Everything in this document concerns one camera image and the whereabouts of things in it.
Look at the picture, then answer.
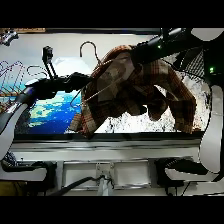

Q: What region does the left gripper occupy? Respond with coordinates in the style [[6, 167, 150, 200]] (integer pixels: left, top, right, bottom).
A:
[[65, 71, 92, 94]]

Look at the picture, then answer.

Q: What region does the black cable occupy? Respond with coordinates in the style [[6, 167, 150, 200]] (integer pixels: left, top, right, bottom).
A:
[[49, 175, 113, 197]]

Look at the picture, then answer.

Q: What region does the brown clothes hanger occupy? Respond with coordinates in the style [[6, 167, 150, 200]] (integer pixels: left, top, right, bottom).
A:
[[69, 40, 123, 108]]

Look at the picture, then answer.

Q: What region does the silver frame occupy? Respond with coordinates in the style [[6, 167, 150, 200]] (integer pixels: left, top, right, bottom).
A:
[[9, 139, 224, 197]]

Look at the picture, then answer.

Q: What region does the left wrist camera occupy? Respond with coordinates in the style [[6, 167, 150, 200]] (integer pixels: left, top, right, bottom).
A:
[[41, 45, 58, 80]]

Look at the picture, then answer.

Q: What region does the brown checked shirt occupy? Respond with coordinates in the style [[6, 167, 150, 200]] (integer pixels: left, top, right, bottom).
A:
[[69, 44, 198, 140]]

